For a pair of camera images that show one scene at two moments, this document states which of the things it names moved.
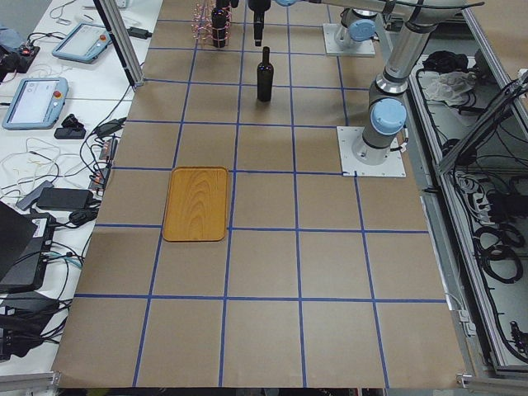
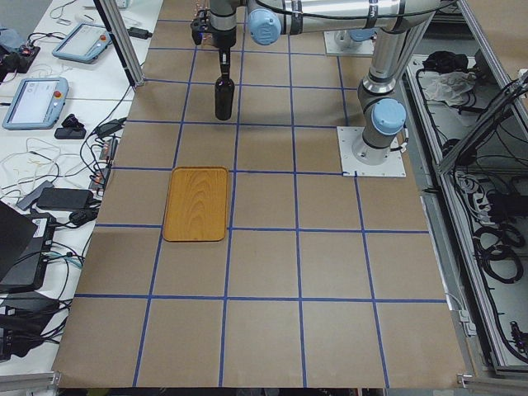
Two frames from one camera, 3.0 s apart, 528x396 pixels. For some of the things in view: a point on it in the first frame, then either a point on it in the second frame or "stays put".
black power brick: [65, 199] stays put
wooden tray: [196, 207] stays put
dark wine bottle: [265, 77] → [224, 88]
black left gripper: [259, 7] → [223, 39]
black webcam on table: [72, 129] stays put
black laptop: [25, 247] stays put
